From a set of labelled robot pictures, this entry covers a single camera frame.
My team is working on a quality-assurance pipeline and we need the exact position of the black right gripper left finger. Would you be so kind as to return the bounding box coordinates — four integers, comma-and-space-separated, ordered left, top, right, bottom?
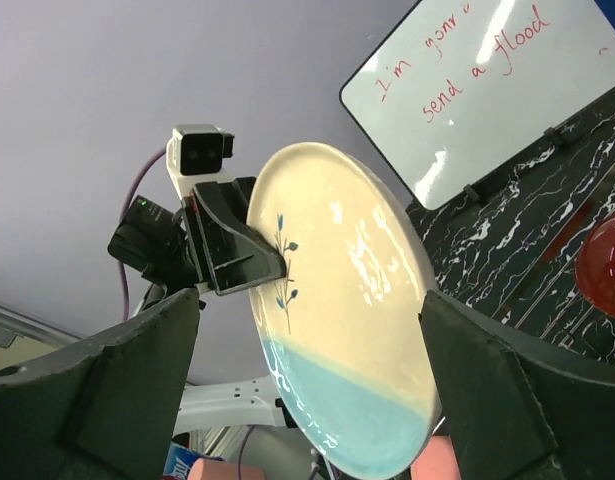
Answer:
0, 289, 200, 479

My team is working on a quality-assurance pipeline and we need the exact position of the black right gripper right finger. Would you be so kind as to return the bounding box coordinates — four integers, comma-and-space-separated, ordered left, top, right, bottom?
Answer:
420, 291, 615, 480

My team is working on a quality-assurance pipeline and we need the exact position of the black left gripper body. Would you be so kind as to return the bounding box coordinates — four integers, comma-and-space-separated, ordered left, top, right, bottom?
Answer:
107, 195, 207, 290

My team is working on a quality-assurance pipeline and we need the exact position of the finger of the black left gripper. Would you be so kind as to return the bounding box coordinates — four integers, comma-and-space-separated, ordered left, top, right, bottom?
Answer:
191, 177, 288, 296

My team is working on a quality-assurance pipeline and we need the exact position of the cream and blue plate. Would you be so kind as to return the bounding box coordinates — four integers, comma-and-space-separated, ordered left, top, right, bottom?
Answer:
247, 142, 441, 479

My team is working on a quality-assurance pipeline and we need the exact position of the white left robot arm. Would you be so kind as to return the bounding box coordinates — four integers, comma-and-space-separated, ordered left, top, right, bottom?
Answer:
108, 172, 291, 433

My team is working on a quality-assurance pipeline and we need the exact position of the pink cup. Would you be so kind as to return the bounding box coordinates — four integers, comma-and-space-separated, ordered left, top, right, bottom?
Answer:
187, 436, 461, 480

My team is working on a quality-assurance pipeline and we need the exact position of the red bowl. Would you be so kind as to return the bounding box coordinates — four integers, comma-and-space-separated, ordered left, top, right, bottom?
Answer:
575, 213, 615, 318

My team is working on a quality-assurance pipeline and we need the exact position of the whiteboard with red writing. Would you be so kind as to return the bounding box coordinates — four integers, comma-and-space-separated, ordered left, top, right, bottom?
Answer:
340, 0, 615, 210

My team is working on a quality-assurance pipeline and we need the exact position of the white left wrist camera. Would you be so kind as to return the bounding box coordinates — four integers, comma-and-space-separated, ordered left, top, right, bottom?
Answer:
166, 124, 234, 198

